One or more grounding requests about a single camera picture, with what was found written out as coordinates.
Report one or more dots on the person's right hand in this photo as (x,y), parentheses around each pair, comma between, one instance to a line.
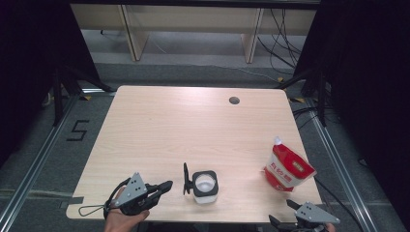
(330,228)

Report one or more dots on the black curtain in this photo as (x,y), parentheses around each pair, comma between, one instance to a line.
(25,64)
(370,80)

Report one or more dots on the person's left hand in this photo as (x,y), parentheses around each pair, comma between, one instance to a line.
(122,224)

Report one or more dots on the red and white sugar pouch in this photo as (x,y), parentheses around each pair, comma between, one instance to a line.
(286,167)

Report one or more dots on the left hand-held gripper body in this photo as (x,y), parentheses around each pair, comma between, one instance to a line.
(132,191)

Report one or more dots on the black metal stand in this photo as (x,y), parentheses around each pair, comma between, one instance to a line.
(58,96)
(321,96)

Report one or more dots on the yellow black tape piece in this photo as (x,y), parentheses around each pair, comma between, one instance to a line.
(298,100)
(280,79)

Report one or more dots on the beige wooden desk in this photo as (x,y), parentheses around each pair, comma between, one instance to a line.
(135,38)

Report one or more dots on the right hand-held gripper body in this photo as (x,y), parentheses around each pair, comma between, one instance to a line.
(314,213)

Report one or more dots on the short aluminium floor rail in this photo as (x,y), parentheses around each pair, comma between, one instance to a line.
(96,90)

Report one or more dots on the glass jar with black lid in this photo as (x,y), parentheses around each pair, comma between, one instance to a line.
(206,199)

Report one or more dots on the gray floor tape strip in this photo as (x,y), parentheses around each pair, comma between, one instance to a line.
(32,193)

